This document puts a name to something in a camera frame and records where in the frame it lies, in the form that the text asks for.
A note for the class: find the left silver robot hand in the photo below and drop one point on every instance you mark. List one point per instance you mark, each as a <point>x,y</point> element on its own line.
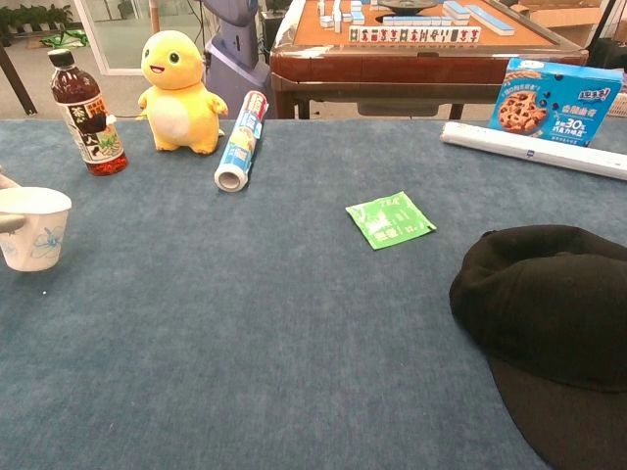
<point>11,222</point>

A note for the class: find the white paper cup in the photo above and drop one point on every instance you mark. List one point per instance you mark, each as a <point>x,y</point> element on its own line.
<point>41,235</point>

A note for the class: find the dark tea bottle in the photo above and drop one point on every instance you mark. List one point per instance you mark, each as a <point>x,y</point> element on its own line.
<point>90,122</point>

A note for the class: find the black table leg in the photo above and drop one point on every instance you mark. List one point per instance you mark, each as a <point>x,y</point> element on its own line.
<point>17,83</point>

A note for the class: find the green cloth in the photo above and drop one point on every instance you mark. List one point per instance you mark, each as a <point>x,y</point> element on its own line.
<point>66,38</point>

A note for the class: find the green potted plants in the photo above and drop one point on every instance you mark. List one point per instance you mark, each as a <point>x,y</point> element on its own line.
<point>34,17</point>

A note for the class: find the yellow plush dinosaur toy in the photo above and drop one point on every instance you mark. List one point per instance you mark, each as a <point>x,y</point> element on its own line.
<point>176,98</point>

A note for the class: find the cling film roll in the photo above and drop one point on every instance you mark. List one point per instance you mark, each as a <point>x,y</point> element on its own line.
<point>242,142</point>

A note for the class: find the blue felt table mat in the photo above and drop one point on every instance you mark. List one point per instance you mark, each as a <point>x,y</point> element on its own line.
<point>274,333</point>

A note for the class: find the green sachet packet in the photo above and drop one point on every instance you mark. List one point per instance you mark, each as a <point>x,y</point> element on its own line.
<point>389,220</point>

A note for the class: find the brown mahjong table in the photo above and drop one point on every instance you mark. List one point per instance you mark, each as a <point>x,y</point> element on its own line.
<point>392,68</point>

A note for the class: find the row of face-up mahjong tiles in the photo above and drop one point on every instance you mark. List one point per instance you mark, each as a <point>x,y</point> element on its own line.
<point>414,34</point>

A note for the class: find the row of blue-backed mahjong tiles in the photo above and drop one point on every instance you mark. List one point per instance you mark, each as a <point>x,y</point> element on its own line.
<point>416,21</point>

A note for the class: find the long white box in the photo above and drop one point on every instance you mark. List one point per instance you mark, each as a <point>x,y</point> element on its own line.
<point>539,149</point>

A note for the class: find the black baseball cap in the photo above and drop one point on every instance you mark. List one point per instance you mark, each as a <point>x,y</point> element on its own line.
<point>553,318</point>

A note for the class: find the blue cookie box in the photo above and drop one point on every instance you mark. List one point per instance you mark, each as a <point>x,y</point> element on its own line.
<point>558,103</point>

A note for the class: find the blue-grey machine pedestal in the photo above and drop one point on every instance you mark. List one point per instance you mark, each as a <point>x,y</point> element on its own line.
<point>235,59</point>

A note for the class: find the long wall of mahjong tiles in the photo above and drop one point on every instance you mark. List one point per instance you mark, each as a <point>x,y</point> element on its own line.
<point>492,20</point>

